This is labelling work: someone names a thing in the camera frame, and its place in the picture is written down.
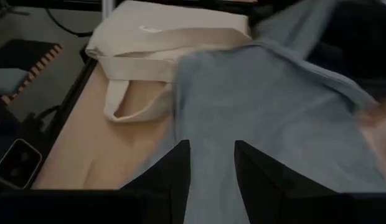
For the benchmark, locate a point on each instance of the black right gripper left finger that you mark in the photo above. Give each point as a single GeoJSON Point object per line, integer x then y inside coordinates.
{"type": "Point", "coordinates": [87, 208]}

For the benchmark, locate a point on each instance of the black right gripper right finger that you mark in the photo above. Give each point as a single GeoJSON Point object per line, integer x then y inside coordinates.
{"type": "Point", "coordinates": [305, 208]}

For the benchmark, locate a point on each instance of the white canvas tote bag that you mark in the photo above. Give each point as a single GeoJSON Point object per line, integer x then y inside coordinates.
{"type": "Point", "coordinates": [165, 25]}

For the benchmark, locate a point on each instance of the small light grey cloth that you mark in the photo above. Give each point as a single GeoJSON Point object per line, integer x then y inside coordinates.
{"type": "Point", "coordinates": [258, 109]}

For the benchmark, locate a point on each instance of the grey-blue seat cushion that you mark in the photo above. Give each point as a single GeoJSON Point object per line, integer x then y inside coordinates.
{"type": "Point", "coordinates": [9, 80]}

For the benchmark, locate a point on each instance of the orange black striped strip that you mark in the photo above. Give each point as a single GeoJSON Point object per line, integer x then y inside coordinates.
{"type": "Point", "coordinates": [40, 63]}

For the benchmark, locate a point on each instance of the black smartphone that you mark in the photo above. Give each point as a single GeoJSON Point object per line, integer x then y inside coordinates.
{"type": "Point", "coordinates": [17, 163]}

